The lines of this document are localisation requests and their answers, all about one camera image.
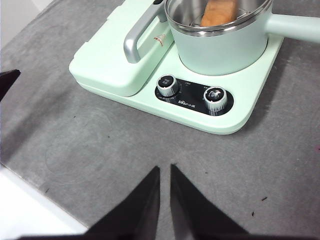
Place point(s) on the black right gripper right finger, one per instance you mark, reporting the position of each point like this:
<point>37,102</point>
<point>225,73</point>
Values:
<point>197,220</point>

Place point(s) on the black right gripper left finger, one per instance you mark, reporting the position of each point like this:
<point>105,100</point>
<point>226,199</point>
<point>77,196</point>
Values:
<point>135,217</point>

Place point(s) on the mint green steamer pot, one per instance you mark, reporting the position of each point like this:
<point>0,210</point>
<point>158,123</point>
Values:
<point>220,52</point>

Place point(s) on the mint green hinged griddle cover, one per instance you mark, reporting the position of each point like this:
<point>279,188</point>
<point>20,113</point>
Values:
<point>105,70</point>

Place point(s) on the mint green breakfast maker base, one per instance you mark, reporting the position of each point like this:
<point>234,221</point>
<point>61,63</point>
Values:
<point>190,120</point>

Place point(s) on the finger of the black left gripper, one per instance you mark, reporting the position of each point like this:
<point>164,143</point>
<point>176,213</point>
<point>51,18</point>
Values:
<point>6,80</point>

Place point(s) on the chrome control knob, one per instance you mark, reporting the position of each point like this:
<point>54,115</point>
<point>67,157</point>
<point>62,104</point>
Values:
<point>215,100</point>
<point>167,85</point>

